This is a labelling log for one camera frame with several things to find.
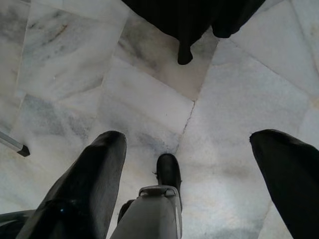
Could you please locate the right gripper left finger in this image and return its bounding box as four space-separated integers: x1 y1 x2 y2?
14 130 128 239

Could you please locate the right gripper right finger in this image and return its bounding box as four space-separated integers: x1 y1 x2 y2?
250 128 319 239

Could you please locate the silver clothes rack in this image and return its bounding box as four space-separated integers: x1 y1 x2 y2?
0 129 31 157

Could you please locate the black Fonemax print shirt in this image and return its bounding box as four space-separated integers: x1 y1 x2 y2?
122 0 269 66

